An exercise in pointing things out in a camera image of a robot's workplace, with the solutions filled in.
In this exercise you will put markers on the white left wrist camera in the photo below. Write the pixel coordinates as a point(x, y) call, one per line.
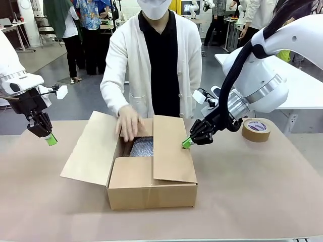
point(61, 92)

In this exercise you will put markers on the person in blue patterned shirt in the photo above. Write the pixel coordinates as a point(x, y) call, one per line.
point(90, 15)

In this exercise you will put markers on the wooden table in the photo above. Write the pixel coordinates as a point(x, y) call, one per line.
point(10, 27)

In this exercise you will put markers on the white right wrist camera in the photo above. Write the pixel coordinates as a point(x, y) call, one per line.
point(199, 97)

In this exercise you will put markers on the person in green headscarf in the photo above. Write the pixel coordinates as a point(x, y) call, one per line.
point(58, 15)

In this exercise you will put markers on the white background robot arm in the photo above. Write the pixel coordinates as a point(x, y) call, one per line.
point(194, 10)

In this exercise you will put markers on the person in dark clothes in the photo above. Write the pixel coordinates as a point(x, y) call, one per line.
point(217, 25)

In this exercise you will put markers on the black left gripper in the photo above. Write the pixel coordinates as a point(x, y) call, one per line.
point(27, 103)

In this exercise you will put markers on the person in white jacket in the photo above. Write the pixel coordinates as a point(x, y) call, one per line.
point(257, 12)

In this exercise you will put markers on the brown packing tape roll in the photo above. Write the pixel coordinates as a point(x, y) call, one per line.
point(255, 137)

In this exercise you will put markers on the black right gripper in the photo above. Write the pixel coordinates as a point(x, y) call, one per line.
point(217, 126)

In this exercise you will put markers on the person in lime trousers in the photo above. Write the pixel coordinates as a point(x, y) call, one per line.
point(285, 54)

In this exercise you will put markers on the brown cardboard box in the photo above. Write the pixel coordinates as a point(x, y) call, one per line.
point(151, 194)

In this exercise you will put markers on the person in white cardigan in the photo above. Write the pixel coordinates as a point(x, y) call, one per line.
point(126, 63)

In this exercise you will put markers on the white side table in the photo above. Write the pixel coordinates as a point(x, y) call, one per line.
point(302, 85)

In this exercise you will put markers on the person's right hand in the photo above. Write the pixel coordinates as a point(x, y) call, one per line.
point(128, 123)

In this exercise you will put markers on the clear bubble wrap bundle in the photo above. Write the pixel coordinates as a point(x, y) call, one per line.
point(142, 148)

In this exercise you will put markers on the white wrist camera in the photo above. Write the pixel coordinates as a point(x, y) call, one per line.
point(61, 92)
point(199, 97)

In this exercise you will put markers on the grey chair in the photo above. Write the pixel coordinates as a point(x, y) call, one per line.
point(46, 30)

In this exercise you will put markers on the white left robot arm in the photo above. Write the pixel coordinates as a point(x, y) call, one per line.
point(10, 63)

